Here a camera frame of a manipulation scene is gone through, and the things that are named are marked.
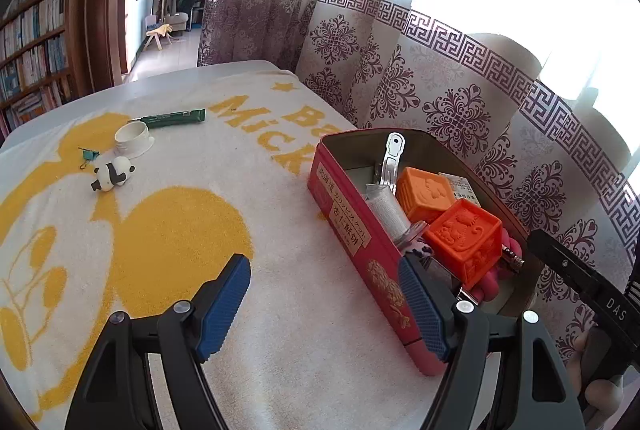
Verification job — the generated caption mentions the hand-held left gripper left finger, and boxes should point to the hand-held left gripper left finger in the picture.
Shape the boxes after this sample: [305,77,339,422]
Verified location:
[64,253,252,430]

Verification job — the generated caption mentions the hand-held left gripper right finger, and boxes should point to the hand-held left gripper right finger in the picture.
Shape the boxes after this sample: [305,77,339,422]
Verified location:
[397,254,586,430]

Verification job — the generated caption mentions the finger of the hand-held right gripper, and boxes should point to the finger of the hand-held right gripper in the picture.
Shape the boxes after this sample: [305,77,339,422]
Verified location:
[527,230,586,286]

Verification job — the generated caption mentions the large pink knot toy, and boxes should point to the large pink knot toy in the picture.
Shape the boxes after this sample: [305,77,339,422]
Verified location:
[467,230,518,306]

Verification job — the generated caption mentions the orange-red embossed toy block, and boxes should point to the orange-red embossed toy block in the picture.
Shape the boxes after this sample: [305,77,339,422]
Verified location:
[424,201,503,289]

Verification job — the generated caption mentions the white plastic jar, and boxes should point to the white plastic jar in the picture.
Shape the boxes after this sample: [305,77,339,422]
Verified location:
[365,184,412,243]

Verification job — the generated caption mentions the red tin container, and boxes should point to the red tin container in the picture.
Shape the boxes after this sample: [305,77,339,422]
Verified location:
[307,128,543,377]

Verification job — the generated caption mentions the light orange embossed toy block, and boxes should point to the light orange embossed toy block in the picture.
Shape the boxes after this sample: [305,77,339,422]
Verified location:
[396,166,458,223]

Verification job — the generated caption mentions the white and green medicine box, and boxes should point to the white and green medicine box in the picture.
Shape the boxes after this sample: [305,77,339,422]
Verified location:
[440,172,481,208]

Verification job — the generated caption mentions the large metal spring clip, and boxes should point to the large metal spring clip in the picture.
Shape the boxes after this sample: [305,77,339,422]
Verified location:
[375,132,406,188]

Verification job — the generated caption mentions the person's right hand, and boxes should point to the person's right hand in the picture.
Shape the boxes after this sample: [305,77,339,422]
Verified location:
[565,330,628,428]

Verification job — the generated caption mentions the yellow and white printed towel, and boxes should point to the yellow and white printed towel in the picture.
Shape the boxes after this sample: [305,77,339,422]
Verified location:
[0,72,501,430]

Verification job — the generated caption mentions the small panda figurine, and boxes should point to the small panda figurine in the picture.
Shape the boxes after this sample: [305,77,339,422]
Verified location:
[91,156,136,192]

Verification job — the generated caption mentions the white jar lid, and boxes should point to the white jar lid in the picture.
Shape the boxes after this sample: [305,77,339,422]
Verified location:
[114,121,155,156]

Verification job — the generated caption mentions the green tube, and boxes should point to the green tube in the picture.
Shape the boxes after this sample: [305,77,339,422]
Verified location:
[127,108,207,131]

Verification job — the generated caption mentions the purple patterned curtain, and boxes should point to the purple patterned curtain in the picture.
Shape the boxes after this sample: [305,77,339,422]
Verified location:
[197,0,640,361]

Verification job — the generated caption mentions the small green binder clip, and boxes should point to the small green binder clip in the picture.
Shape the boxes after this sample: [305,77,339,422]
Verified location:
[78,146,101,171]

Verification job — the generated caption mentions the small wooden stool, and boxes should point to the small wooden stool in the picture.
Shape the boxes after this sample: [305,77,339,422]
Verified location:
[146,24,173,51]

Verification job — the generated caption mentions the grey upholstered chair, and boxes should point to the grey upholstered chair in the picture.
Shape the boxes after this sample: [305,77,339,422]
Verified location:
[167,10,191,33]

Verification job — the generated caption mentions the wooden bookshelf with books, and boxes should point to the wooden bookshelf with books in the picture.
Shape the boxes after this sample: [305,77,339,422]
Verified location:
[0,0,96,141]

